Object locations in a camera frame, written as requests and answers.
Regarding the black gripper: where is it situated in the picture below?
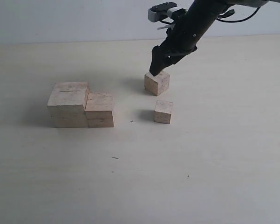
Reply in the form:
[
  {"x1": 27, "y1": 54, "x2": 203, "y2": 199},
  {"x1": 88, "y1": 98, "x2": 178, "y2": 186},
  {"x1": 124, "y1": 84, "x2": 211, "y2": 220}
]
[{"x1": 149, "y1": 0, "x2": 226, "y2": 76}]

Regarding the third largest wooden cube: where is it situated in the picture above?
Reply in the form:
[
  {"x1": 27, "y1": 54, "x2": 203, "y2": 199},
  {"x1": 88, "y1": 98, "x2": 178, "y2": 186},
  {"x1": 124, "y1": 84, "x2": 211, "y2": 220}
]
[{"x1": 144, "y1": 71, "x2": 171, "y2": 96}]

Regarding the smallest wooden cube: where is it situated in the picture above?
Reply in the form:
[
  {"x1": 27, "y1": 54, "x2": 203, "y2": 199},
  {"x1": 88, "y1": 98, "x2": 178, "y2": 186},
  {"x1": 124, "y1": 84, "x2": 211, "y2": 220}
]
[{"x1": 154, "y1": 100, "x2": 173, "y2": 124}]

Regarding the second largest wooden cube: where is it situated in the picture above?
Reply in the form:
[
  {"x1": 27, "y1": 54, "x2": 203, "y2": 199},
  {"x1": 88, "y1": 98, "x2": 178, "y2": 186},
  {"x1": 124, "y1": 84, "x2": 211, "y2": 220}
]
[{"x1": 85, "y1": 92, "x2": 114, "y2": 128}]

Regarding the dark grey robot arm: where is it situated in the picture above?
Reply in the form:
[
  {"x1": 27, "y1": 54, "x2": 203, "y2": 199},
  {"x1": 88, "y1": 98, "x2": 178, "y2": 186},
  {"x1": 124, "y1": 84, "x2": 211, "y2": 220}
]
[{"x1": 148, "y1": 0, "x2": 267, "y2": 76}]

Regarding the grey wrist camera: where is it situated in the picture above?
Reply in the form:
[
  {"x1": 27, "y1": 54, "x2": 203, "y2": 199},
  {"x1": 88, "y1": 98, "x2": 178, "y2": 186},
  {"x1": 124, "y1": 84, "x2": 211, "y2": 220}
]
[{"x1": 148, "y1": 1, "x2": 187, "y2": 24}]

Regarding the black cable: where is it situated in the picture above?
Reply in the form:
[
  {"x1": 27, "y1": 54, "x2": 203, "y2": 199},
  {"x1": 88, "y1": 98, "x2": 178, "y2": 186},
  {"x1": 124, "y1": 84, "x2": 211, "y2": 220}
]
[{"x1": 215, "y1": 6, "x2": 263, "y2": 23}]

